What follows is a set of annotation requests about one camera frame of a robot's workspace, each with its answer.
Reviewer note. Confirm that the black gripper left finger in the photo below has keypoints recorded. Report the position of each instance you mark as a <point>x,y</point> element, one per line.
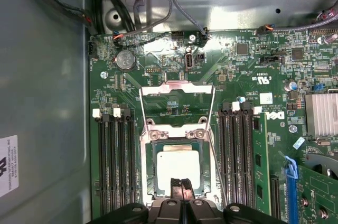
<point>174,208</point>

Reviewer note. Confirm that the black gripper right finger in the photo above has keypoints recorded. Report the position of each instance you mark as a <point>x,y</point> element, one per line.
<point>195,210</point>

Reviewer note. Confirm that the silver CPU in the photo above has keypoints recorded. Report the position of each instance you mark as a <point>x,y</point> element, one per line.
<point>177,163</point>

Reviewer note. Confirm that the metal socket cover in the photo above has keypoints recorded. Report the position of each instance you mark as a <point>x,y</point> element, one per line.
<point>177,87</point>

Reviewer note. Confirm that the black expansion slot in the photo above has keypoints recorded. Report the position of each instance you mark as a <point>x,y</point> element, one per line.
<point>275,197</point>

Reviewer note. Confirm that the green RAM stick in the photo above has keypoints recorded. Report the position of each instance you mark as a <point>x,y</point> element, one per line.
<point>260,155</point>

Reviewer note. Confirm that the green motherboard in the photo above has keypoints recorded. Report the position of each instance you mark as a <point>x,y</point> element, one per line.
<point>237,76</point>

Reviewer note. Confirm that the silver coin battery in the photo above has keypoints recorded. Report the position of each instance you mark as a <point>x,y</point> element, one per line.
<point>125,60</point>

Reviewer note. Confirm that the silver heatsink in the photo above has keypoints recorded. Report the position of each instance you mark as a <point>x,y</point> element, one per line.
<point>320,114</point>

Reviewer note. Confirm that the silver round capacitor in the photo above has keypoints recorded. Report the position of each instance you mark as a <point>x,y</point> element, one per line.
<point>292,85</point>

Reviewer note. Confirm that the black PC case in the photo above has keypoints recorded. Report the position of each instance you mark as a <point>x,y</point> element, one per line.
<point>39,76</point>

